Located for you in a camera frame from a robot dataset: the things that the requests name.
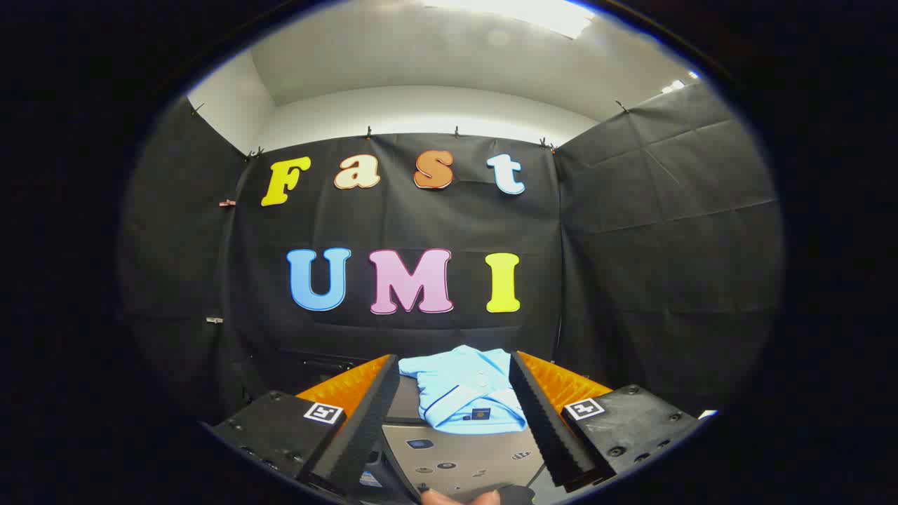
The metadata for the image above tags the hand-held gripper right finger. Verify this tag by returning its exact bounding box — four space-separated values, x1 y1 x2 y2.
508 350 702 492

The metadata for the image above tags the black backdrop cloth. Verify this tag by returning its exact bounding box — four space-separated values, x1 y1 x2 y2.
119 83 785 429

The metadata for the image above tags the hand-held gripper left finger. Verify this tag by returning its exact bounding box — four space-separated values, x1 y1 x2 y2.
209 353 401 500

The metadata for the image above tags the light blue polo shirt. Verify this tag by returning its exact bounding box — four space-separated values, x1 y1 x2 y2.
398 344 528 436

